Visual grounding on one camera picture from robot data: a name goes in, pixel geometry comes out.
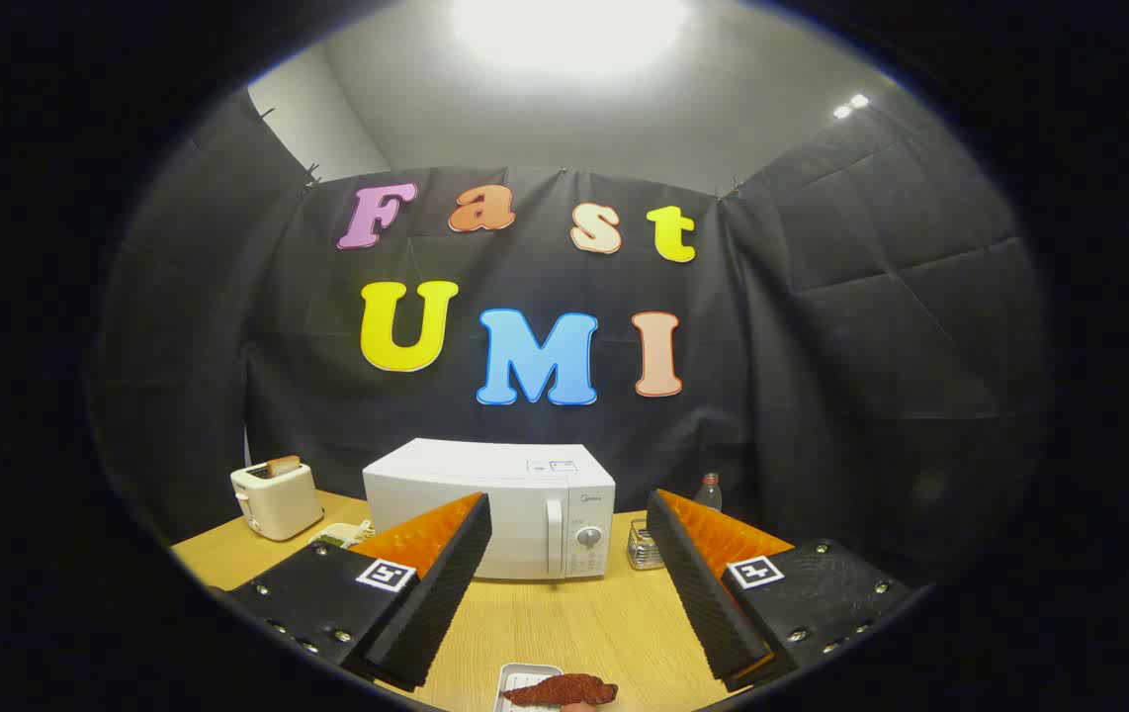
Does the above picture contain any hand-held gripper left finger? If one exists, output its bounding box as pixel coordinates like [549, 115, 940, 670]
[225, 491, 493, 693]

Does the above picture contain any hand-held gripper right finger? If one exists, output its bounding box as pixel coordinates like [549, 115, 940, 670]
[646, 489, 916, 693]

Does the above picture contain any white toaster oven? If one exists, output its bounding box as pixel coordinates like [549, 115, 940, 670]
[363, 438, 617, 581]

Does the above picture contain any red meat piece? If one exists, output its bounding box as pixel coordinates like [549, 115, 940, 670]
[503, 673, 619, 707]

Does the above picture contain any cream bread toaster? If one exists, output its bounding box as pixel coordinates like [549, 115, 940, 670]
[230, 459, 325, 542]

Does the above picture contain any small white slotted tray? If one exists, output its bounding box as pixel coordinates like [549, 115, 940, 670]
[493, 663, 565, 712]

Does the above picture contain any white divided bean dish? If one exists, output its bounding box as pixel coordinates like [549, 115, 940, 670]
[309, 520, 376, 551]

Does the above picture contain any black backdrop cloth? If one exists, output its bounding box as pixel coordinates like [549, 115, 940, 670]
[90, 89, 1050, 594]

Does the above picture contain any bright ceiling light panel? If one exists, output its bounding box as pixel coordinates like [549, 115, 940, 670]
[451, 0, 694, 75]

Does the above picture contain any metal wire basket holder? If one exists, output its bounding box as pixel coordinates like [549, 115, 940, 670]
[626, 518, 666, 572]

